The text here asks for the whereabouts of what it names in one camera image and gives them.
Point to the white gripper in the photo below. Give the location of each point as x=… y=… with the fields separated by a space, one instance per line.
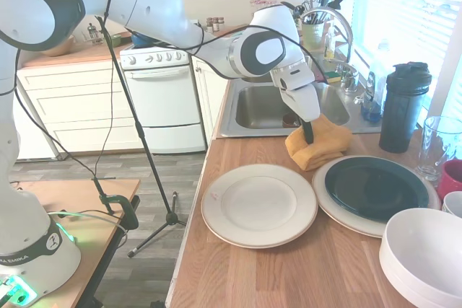
x=301 y=104

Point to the yellow terry towel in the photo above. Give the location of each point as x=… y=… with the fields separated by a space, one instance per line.
x=325 y=142

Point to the white plate with gold rim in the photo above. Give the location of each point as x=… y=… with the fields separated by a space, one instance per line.
x=260 y=210
x=326 y=207

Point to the dark glossy plate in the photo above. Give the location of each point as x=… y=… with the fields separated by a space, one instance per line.
x=375 y=189

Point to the brown bowl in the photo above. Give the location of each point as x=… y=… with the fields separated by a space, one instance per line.
x=288 y=120

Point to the stainless steel double sink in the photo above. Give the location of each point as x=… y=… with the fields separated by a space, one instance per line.
x=260 y=106

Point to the yellow green sponge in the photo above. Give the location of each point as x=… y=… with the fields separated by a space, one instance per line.
x=334 y=78

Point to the clear bottle with blue liquid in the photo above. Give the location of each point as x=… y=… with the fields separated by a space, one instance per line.
x=371 y=109

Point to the clear yellow soap bottle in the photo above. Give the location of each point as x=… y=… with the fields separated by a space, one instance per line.
x=329 y=48

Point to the black shaker bottle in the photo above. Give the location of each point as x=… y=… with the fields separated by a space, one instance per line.
x=400 y=113

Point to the chrome arched faucet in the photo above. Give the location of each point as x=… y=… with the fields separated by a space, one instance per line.
x=349 y=48

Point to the pale green utensil crock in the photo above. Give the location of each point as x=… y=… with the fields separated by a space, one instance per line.
x=312 y=35

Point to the white base cabinet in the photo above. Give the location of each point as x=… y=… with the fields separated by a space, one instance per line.
x=209 y=106

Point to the clear drinking glass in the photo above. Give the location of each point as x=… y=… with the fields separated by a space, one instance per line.
x=433 y=153

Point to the black pointed utensil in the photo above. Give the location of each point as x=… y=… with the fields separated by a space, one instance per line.
x=339 y=0

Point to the small brown spice jar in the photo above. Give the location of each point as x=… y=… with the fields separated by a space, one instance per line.
x=209 y=26
x=215 y=25
x=221 y=24

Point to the white window blinds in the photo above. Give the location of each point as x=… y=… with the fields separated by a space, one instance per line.
x=397 y=16

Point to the white kitchen stove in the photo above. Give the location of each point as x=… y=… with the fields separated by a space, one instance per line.
x=162 y=106

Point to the red mug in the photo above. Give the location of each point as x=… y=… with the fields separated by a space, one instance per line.
x=451 y=178

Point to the large white bowl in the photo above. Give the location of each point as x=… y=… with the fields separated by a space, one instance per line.
x=422 y=243
x=426 y=299

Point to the small white cup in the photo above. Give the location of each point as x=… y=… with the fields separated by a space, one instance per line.
x=454 y=205

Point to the blue kettle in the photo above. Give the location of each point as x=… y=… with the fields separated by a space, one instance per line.
x=139 y=39

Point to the dark green clamp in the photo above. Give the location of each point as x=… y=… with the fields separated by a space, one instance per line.
x=126 y=207

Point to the small green pot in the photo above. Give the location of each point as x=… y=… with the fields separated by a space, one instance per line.
x=115 y=40

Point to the glass french press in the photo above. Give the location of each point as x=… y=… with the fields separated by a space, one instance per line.
x=94 y=35

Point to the white drawer cabinet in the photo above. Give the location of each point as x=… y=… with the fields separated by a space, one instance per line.
x=72 y=106

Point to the wooden top robot stand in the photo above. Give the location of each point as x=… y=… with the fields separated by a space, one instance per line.
x=72 y=196

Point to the black camera tripod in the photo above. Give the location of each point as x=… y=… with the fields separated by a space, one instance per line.
x=151 y=163

